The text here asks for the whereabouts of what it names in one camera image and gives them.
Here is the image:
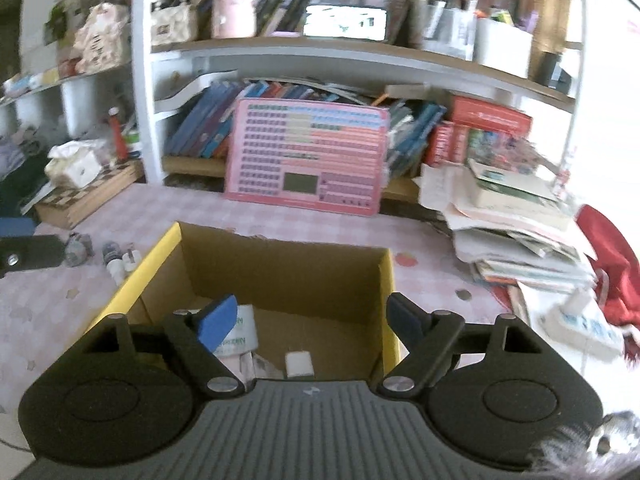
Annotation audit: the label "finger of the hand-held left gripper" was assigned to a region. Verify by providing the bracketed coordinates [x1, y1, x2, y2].
[0, 217, 37, 238]
[0, 235, 67, 279]

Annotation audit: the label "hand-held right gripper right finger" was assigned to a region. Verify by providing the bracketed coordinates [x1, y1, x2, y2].
[377, 292, 558, 401]

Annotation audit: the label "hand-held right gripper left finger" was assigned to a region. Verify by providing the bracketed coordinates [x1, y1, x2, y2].
[75, 294, 248, 400]

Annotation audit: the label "clear tape roll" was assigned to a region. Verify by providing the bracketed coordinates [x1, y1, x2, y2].
[212, 305, 259, 358]

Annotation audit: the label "small dark-capped bottle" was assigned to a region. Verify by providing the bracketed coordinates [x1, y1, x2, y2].
[102, 242, 126, 286]

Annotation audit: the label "yellow cardboard box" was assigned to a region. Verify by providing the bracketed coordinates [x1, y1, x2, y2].
[82, 221, 402, 391]

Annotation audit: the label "small white charger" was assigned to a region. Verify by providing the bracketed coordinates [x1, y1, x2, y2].
[285, 351, 316, 380]

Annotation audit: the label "pink checked tablecloth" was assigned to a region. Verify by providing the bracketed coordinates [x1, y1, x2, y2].
[0, 182, 551, 461]

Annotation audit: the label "pile of clothes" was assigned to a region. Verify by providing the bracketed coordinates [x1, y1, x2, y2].
[0, 132, 51, 218]

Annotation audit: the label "wooden chess board box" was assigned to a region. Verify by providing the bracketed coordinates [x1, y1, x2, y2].
[34, 159, 146, 229]

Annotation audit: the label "white tissue pack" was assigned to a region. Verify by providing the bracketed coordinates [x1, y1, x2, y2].
[44, 139, 109, 190]

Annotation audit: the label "red bottle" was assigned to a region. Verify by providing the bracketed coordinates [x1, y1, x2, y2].
[108, 106, 129, 163]

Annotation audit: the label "stack of papers and books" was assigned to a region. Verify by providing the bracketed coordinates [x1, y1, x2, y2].
[419, 159, 597, 292]

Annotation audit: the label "white bookshelf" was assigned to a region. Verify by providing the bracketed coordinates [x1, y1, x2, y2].
[0, 0, 586, 187]

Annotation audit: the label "white power strip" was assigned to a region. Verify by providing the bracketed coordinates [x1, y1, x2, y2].
[539, 291, 627, 362]

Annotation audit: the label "red upright books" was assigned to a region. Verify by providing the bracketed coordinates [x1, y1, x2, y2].
[424, 122, 471, 167]

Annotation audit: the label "leaning blue books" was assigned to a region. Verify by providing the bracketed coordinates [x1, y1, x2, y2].
[386, 100, 449, 179]

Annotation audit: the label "pink learning board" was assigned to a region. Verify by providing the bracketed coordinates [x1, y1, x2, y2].
[223, 98, 391, 218]

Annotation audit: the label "row of blue books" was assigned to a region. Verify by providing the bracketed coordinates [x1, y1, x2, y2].
[164, 80, 242, 159]

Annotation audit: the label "pink floral decoration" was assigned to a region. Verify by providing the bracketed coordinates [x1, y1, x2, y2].
[74, 2, 132, 74]

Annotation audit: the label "red cloth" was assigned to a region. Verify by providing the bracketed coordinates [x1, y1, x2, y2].
[575, 204, 640, 362]

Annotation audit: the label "red box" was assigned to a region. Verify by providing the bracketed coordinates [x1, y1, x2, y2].
[449, 96, 534, 137]

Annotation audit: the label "grey fluffy fabric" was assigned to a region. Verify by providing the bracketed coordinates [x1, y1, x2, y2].
[530, 409, 640, 480]

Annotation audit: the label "cream quilted handbag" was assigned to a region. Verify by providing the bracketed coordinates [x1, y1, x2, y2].
[150, 0, 199, 47]

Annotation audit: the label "white pen holder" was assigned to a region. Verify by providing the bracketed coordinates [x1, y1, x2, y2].
[472, 17, 534, 79]

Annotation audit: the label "pink cup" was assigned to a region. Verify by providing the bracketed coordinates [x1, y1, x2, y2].
[212, 0, 259, 39]

